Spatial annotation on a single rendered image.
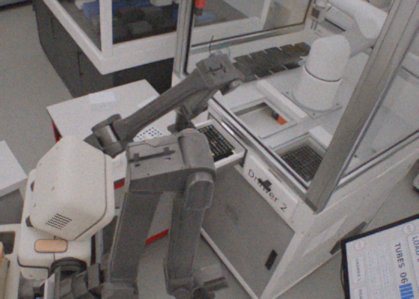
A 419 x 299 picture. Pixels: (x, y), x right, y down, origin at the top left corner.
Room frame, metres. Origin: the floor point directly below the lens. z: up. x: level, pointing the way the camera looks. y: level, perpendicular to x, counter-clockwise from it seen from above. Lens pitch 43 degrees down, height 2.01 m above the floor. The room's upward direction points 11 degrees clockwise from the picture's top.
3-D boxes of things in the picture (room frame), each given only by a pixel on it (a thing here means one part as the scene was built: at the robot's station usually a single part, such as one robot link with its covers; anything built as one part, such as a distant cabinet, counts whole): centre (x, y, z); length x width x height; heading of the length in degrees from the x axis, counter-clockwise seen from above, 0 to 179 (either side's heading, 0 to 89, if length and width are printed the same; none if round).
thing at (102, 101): (1.50, 0.60, 0.79); 0.13 x 0.09 x 0.05; 119
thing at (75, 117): (1.38, 0.45, 0.38); 0.62 x 0.58 x 0.76; 43
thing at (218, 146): (1.20, 0.04, 0.87); 0.22 x 0.18 x 0.06; 133
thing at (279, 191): (1.05, -0.27, 0.87); 0.29 x 0.02 x 0.11; 43
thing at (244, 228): (1.57, -0.44, 0.40); 1.03 x 0.95 x 0.80; 43
